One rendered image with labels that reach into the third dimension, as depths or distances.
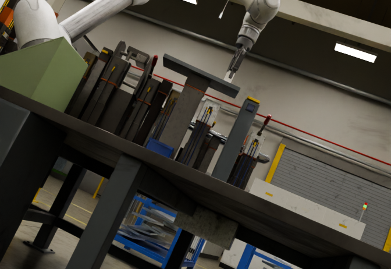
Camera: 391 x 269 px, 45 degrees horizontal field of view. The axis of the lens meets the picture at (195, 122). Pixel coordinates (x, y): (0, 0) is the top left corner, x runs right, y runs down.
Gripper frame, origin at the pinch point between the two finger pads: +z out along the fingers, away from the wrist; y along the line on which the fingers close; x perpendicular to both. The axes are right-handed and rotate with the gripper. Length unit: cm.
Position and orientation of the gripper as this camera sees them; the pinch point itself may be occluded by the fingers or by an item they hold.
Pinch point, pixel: (228, 78)
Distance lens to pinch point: 214.8
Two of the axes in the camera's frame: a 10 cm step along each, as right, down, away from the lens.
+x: -8.7, -4.5, -2.1
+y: -2.7, 0.9, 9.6
